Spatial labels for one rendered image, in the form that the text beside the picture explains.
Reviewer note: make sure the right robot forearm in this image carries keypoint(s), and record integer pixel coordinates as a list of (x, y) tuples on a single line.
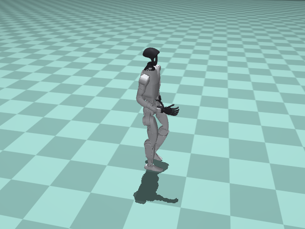
[(148, 105)]

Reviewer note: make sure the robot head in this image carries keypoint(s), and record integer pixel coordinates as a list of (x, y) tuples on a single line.
[(151, 53)]

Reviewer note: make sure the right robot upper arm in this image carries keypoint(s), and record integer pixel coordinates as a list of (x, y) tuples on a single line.
[(143, 82)]

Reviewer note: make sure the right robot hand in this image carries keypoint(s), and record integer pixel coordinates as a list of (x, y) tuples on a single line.
[(168, 110)]

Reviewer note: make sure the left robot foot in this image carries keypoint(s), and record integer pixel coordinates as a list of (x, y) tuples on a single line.
[(157, 157)]

